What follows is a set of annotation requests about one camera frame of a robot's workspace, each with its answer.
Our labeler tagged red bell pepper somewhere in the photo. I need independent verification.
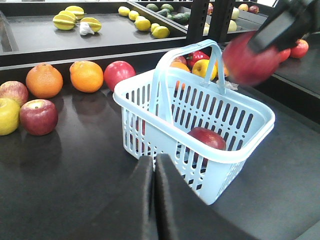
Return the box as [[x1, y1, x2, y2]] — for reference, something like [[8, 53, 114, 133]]
[[186, 50, 210, 68]]

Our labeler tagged orange back middle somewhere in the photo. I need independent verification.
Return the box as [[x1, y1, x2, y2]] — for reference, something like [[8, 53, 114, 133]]
[[69, 60, 104, 93]]

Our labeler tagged light blue plastic basket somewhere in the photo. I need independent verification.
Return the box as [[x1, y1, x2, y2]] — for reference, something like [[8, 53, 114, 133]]
[[113, 39, 275, 205]]

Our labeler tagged orange back left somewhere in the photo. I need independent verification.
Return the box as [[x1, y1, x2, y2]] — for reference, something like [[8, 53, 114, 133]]
[[25, 63, 63, 99]]

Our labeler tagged large red apple right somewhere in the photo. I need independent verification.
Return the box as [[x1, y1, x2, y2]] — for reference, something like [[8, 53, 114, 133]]
[[290, 39, 309, 59]]

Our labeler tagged large red apple back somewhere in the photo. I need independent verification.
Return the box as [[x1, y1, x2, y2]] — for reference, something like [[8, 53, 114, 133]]
[[103, 60, 136, 92]]

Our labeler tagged yellow lemon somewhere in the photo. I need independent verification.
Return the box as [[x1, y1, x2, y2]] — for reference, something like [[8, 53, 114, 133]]
[[152, 26, 170, 39]]

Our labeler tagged yellow apple front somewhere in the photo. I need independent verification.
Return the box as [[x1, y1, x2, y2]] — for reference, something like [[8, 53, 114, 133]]
[[0, 97, 20, 136]]

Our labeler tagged yellow apple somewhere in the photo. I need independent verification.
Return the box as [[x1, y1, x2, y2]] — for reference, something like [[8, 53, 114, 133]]
[[191, 59, 218, 81], [0, 97, 20, 136]]

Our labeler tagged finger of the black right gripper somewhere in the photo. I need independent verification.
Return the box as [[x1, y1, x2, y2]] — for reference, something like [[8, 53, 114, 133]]
[[248, 0, 320, 53]]

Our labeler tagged crumpled clear plastic wrap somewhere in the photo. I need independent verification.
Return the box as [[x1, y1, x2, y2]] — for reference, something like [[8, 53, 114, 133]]
[[224, 80, 239, 91]]

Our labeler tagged green avocado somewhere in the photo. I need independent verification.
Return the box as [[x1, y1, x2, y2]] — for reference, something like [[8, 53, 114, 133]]
[[145, 3, 159, 12]]

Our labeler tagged orange with nub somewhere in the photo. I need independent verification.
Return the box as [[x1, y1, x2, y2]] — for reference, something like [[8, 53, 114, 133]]
[[170, 61, 191, 73]]

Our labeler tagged red apple front pair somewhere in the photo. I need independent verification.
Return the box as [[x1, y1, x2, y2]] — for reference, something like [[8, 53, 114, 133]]
[[19, 99, 59, 136]]

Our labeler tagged small red apple pair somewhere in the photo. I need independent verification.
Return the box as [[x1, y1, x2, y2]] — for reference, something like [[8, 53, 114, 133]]
[[0, 80, 29, 107]]

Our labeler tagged large red apple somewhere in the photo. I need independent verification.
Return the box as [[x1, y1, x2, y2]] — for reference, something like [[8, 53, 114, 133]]
[[290, 39, 309, 59], [103, 60, 136, 92]]

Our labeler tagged white garlic bulb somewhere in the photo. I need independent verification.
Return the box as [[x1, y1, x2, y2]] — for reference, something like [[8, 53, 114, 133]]
[[79, 21, 95, 36]]

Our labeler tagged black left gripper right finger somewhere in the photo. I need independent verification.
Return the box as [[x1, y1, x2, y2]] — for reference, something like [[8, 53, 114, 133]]
[[154, 154, 254, 240]]

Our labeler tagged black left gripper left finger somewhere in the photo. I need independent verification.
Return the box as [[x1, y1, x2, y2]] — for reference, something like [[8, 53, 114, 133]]
[[63, 156, 154, 240]]

